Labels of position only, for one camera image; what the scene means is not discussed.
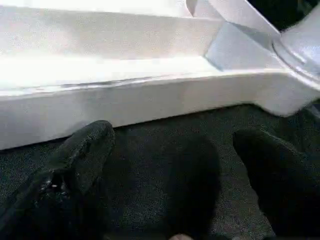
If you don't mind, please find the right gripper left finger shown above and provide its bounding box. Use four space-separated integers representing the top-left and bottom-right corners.
0 119 116 240

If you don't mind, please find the white plastic table leg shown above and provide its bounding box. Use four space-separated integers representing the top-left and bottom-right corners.
271 13 320 87

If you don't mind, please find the white plastic table top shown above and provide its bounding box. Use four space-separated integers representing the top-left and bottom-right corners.
0 0 320 151

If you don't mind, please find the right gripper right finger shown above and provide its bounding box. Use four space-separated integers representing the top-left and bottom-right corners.
232 128 320 240

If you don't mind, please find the black mat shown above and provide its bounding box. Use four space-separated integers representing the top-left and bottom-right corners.
0 0 320 240

